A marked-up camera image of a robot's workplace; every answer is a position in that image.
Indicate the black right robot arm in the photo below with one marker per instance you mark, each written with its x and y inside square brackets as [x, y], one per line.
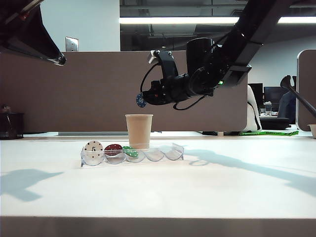
[247, 24]

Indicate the white chair back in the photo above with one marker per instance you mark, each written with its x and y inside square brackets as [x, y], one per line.
[254, 116]

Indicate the black rod with scoop head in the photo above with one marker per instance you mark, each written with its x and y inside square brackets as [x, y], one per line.
[286, 82]

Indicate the clear plastic chip tray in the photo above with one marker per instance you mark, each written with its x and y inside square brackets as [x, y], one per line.
[172, 155]

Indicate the long ceiling light strip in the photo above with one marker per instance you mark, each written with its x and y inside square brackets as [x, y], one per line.
[172, 20]

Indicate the white poker chip 5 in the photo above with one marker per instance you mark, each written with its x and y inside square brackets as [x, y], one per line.
[93, 148]

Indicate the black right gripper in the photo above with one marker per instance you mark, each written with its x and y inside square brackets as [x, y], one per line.
[175, 89]

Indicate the brown foreground panel edge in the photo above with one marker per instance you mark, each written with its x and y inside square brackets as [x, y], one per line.
[158, 227]

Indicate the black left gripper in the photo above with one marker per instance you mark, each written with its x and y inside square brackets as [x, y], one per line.
[14, 10]

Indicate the brown fabric desk partition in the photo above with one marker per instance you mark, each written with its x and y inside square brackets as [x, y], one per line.
[307, 74]
[98, 98]

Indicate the metal wall switch plate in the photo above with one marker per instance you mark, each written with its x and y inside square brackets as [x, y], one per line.
[71, 45]

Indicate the blue poker chip 50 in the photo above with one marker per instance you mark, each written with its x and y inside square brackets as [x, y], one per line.
[140, 101]

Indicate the beige paper cup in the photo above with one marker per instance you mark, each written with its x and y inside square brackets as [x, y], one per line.
[139, 130]

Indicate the green tape strip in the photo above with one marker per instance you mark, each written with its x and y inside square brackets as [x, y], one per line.
[271, 133]

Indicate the green poker chip 20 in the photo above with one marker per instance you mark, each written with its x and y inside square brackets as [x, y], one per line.
[130, 151]

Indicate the small white partition foot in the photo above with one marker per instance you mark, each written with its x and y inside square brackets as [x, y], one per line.
[220, 134]

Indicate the small beige paper bowl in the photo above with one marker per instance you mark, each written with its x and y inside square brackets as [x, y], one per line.
[313, 130]

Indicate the black computer monitor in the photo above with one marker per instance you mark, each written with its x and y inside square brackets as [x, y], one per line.
[256, 95]
[271, 93]

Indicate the red poker chip 10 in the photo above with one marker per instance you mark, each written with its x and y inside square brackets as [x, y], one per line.
[113, 148]

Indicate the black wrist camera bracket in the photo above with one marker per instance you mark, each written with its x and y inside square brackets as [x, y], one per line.
[169, 64]

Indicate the seated person in blue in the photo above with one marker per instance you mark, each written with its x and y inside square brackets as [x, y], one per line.
[287, 103]

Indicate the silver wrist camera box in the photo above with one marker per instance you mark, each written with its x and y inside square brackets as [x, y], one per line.
[151, 57]

